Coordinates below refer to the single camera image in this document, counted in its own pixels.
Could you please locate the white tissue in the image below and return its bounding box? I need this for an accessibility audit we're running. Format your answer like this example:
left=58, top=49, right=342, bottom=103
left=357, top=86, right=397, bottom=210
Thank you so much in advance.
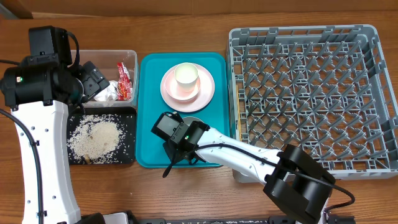
left=94, top=80, right=118, bottom=101

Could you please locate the red snack wrapper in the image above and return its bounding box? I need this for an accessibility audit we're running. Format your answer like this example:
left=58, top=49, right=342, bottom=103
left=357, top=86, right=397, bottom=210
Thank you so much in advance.
left=117, top=62, right=132, bottom=101

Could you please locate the grey bowl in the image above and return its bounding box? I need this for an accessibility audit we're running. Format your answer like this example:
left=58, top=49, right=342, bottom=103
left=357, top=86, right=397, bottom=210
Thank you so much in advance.
left=183, top=116, right=202, bottom=126

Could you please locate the white rice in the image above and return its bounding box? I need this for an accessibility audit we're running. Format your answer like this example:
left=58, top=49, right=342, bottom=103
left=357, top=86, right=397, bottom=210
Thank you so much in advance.
left=67, top=114, right=137, bottom=164

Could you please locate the white cup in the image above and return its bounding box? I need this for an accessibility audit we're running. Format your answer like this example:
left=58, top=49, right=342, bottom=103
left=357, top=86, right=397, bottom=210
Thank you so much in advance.
left=174, top=62, right=198, bottom=89

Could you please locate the wooden chopstick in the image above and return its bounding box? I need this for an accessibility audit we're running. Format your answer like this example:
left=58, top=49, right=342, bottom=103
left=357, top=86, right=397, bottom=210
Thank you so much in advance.
left=236, top=84, right=241, bottom=141

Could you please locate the small pink plate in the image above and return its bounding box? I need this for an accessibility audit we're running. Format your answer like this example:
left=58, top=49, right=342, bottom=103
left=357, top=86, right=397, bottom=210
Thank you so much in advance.
left=164, top=75, right=201, bottom=102

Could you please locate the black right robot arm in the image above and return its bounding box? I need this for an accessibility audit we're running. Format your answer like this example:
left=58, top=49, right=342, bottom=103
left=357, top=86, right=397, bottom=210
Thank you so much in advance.
left=152, top=118, right=335, bottom=223

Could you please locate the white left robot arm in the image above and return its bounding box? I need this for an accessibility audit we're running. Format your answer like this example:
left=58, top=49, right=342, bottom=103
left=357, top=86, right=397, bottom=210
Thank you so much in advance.
left=1, top=57, right=109, bottom=223

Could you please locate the grey dishwasher rack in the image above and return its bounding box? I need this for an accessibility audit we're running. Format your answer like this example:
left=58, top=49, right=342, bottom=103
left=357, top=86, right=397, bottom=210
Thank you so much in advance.
left=226, top=24, right=397, bottom=180

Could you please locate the clear plastic bin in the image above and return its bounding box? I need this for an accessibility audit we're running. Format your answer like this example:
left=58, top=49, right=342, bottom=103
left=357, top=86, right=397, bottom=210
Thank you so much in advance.
left=80, top=50, right=140, bottom=109

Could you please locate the black tray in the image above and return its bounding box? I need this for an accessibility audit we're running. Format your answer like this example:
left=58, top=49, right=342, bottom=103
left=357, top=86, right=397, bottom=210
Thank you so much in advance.
left=67, top=106, right=137, bottom=166

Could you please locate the teal plastic tray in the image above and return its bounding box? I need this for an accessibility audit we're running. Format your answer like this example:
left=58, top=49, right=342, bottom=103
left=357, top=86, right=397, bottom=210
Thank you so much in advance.
left=136, top=52, right=230, bottom=169

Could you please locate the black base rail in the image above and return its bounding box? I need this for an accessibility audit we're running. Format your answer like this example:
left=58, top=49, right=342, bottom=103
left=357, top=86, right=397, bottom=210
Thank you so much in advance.
left=129, top=215, right=356, bottom=224

